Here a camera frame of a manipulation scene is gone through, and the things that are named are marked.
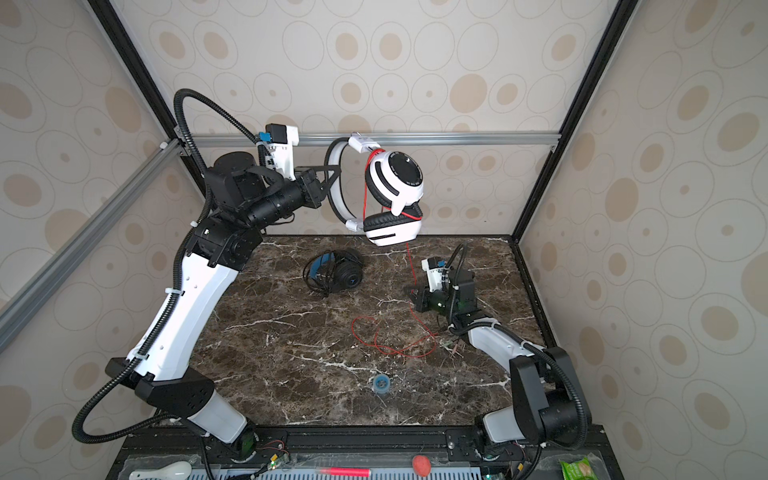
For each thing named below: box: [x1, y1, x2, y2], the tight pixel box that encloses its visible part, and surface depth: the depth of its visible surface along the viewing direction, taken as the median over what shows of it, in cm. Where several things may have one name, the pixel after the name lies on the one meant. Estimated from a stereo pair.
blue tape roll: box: [373, 374, 391, 394], surface depth 85 cm
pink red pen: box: [319, 467, 371, 478], surface depth 72 cm
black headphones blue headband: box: [303, 248, 363, 295], surface depth 105 cm
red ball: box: [412, 455, 432, 477], surface depth 70 cm
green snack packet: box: [560, 457, 599, 480], surface depth 70 cm
